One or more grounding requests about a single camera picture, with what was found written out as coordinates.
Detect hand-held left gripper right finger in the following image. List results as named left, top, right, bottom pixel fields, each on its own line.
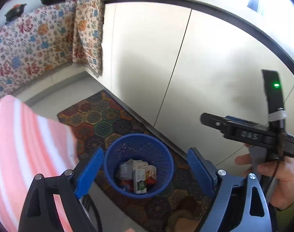
left=187, top=147, right=273, bottom=232

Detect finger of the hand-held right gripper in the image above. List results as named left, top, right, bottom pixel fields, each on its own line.
left=224, top=115, right=268, bottom=127
left=201, top=112, right=229, bottom=134

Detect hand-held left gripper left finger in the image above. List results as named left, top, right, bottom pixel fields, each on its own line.
left=18, top=147, right=104, bottom=232

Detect blue plastic waste basket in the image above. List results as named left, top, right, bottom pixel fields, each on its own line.
left=103, top=133, right=175, bottom=199

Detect green and white milk carton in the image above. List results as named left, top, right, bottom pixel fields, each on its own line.
left=132, top=169, right=147, bottom=194

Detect person's right forearm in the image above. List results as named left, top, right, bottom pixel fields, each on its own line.
left=270, top=191, right=294, bottom=232

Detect person's right hand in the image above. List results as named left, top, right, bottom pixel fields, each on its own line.
left=235, top=153, right=294, bottom=211

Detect clear plastic box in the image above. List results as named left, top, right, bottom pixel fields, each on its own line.
left=116, top=163, right=133, bottom=181

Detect brown slipper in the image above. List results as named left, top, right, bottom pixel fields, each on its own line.
left=166, top=196, right=200, bottom=232

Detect patterned hexagon floor mat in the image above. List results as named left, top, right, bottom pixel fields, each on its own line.
left=57, top=90, right=212, bottom=232

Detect pink striped tablecloth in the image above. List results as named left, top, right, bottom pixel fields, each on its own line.
left=0, top=95, right=80, bottom=232

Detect cream kitchen base cabinets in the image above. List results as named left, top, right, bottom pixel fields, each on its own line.
left=85, top=0, right=294, bottom=174

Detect wide printed blanket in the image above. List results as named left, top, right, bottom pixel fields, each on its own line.
left=0, top=1, right=77, bottom=107

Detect narrow printed blanket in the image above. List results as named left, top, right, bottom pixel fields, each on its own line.
left=72, top=0, right=105, bottom=78

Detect black clay pot orange lid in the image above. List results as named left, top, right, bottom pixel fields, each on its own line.
left=4, top=3, right=27, bottom=22

